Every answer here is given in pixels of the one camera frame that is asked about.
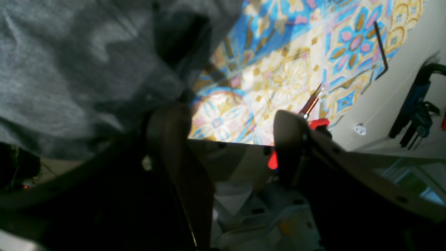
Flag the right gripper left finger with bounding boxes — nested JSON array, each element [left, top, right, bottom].
[[1, 103, 214, 251]]

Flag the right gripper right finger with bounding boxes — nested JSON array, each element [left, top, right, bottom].
[[274, 110, 445, 251]]

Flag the grey T-shirt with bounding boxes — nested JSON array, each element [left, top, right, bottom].
[[0, 0, 243, 160]]

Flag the black allen key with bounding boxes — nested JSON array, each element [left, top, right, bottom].
[[373, 21, 389, 81]]

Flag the patterned tablecloth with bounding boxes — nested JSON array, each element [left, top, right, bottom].
[[189, 0, 428, 145]]

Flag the red handled screwdriver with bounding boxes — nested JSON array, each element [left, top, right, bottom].
[[268, 83, 330, 172]]

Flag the blue handled pliers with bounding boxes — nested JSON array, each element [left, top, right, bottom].
[[389, 63, 446, 150]]

